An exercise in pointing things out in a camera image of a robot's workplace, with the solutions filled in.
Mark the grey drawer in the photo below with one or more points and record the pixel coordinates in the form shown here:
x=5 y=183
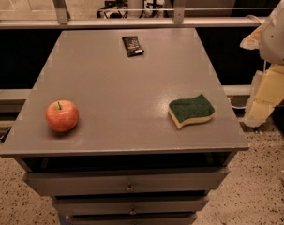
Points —
x=130 y=205
x=125 y=182
x=150 y=219

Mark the red apple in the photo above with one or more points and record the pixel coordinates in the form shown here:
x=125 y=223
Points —
x=62 y=115

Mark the bottom grey drawer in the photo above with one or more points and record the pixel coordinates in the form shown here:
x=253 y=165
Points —
x=150 y=219

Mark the grey drawer cabinet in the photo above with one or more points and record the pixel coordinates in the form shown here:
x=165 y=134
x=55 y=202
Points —
x=123 y=105

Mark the top grey drawer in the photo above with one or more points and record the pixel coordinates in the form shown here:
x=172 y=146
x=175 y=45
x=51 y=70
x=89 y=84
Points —
x=125 y=182

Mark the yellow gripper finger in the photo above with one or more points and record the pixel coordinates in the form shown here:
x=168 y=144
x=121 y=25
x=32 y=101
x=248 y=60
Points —
x=267 y=91
x=252 y=41

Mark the middle grey drawer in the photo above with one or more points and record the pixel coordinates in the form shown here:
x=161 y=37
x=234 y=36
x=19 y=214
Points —
x=130 y=205

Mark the black snack packet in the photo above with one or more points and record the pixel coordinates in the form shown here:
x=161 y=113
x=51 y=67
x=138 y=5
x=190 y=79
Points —
x=133 y=46

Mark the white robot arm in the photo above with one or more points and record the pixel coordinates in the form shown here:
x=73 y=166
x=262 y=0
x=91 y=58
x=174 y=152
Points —
x=272 y=37

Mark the green and yellow sponge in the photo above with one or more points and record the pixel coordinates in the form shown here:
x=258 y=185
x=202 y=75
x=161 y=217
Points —
x=189 y=111

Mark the black office chair base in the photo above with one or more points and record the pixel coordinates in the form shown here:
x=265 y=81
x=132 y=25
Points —
x=113 y=9

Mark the grey metal railing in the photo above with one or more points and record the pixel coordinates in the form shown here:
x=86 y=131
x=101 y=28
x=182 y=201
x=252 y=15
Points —
x=57 y=14

